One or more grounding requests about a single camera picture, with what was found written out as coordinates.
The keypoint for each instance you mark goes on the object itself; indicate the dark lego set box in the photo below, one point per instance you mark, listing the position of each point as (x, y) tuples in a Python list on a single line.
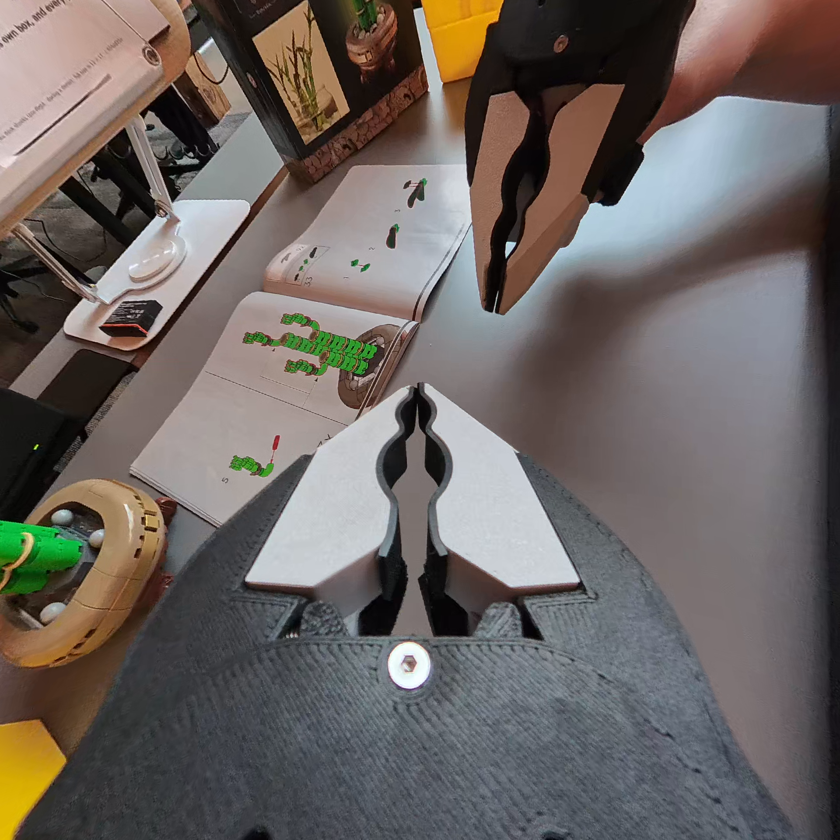
[(275, 118)]

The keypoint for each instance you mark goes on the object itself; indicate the yellow plastic box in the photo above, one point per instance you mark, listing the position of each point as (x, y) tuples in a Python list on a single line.
[(459, 39)]

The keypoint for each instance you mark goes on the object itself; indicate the small black box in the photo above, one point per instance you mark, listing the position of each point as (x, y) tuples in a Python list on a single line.
[(131, 318)]

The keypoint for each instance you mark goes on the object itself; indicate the white stand base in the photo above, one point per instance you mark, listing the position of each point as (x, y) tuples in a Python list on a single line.
[(210, 229)]

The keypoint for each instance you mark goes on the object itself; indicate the open lego instruction booklet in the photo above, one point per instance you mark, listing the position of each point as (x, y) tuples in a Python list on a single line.
[(367, 223)]

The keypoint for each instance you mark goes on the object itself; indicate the flat yellow tray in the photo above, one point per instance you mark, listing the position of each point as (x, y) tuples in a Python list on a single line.
[(26, 774)]

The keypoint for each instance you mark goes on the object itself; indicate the black device with green light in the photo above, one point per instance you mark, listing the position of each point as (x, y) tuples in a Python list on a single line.
[(33, 453)]

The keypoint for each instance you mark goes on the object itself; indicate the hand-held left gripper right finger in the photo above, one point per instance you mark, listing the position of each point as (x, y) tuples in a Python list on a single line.
[(505, 525)]

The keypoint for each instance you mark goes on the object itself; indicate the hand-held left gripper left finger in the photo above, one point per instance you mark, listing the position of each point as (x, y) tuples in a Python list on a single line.
[(328, 525)]

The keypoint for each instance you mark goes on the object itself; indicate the tan lego pot model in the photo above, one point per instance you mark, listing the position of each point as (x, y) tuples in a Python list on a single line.
[(124, 544)]

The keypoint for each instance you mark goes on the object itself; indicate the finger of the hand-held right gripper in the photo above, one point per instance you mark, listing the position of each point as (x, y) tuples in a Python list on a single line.
[(489, 164), (564, 170)]

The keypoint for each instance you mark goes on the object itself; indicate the person's right forearm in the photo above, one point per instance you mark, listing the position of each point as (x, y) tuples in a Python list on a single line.
[(754, 52)]

